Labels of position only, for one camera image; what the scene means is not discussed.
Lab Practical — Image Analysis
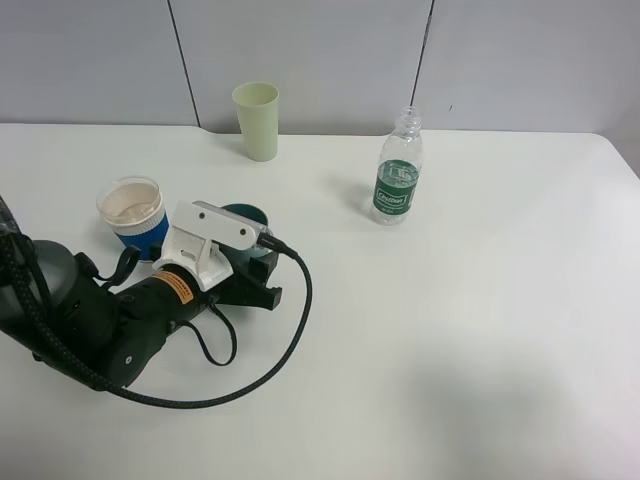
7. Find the black left camera cable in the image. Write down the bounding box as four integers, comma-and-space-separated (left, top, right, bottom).
0, 194, 314, 411

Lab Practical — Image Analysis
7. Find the blue sleeved clear cup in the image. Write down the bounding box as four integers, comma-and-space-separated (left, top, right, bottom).
96, 176, 169, 262

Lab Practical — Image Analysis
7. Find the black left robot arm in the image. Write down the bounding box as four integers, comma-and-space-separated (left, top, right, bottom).
28, 240, 282, 387

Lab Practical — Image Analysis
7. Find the pale green tall cup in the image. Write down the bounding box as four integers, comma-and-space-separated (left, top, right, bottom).
232, 82, 279, 162

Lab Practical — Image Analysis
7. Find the teal plastic cup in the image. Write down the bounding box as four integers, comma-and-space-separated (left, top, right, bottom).
220, 203, 271, 262

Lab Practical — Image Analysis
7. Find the clear green label water bottle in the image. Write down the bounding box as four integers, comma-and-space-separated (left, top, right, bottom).
371, 106, 423, 226

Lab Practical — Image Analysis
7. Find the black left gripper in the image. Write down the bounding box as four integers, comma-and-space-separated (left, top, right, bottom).
117, 242, 282, 320

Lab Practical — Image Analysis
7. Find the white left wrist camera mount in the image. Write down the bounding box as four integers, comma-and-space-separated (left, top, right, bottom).
153, 200, 271, 292

